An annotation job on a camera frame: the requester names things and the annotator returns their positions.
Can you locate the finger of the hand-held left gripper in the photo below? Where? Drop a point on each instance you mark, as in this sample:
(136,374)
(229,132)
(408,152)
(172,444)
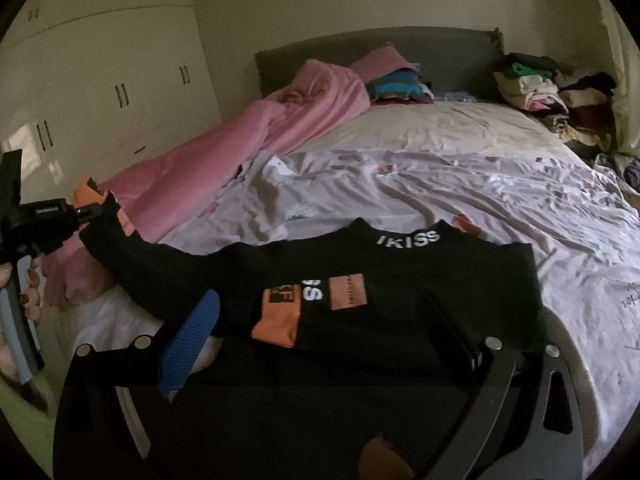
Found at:
(96,211)

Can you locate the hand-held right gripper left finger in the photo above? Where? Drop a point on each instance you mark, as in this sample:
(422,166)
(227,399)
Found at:
(192,345)

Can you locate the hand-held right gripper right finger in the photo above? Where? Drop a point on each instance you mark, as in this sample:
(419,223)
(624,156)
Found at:
(450,330)

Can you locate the black sweater with orange patches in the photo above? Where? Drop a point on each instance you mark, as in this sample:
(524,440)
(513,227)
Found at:
(350,260)

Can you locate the pile of folded clothes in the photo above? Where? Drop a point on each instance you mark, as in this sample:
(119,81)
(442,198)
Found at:
(545,92)

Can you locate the person's left hand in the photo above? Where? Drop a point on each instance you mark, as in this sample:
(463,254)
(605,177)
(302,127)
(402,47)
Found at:
(34,285)

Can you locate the printed grey bedsheet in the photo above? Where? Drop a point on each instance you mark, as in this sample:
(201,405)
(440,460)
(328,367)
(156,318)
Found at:
(450,185)

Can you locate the pink blanket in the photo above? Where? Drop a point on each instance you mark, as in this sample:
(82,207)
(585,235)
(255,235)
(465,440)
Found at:
(225,135)

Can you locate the cream wardrobe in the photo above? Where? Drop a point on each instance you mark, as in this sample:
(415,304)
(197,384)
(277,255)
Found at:
(100,60)

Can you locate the green cloth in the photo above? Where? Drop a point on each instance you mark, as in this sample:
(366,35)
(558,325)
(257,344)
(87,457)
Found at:
(20,425)

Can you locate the cream mattress sheet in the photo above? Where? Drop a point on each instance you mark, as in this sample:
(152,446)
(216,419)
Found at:
(425,120)

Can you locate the blue patterned cloth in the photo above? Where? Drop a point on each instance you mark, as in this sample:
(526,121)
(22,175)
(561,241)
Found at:
(457,96)

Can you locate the striped folded cloth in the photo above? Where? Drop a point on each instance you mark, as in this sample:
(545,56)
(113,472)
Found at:
(400,87)

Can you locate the dark grey headboard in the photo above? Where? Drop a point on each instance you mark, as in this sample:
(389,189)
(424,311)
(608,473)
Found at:
(450,55)

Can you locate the pink pillow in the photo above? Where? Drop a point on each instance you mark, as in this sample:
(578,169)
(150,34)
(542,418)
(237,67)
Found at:
(385,60)

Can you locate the cream curtain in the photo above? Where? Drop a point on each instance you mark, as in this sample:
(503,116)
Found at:
(622,85)

